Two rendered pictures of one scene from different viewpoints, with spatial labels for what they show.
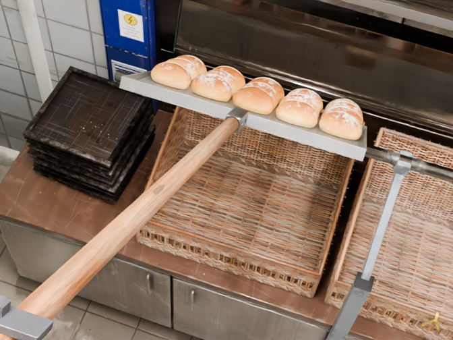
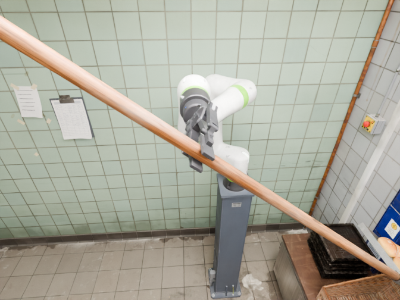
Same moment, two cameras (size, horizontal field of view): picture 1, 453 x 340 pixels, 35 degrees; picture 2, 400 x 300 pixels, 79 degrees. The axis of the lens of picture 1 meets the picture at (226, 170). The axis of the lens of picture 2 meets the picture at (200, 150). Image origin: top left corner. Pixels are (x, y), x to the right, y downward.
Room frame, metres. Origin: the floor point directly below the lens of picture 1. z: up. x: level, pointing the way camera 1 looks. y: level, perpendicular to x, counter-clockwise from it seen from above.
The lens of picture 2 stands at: (0.07, -0.23, 2.22)
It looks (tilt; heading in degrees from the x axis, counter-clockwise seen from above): 34 degrees down; 72
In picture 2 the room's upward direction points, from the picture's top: straight up
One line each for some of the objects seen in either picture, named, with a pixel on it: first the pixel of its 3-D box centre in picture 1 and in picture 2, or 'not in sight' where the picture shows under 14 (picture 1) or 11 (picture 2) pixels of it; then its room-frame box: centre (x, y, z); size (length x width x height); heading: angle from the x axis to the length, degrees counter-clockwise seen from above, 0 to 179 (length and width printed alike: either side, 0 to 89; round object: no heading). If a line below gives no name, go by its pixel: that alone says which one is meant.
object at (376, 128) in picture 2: not in sight; (373, 124); (1.60, 0.78, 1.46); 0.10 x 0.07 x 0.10; 76
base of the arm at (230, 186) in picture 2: not in sight; (233, 174); (0.63, 0.83, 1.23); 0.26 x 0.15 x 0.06; 76
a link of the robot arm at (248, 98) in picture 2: not in sight; (240, 94); (0.59, 0.76, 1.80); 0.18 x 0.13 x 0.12; 39
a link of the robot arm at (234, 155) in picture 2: not in sight; (235, 162); (0.61, 0.79, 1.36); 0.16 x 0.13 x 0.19; 129
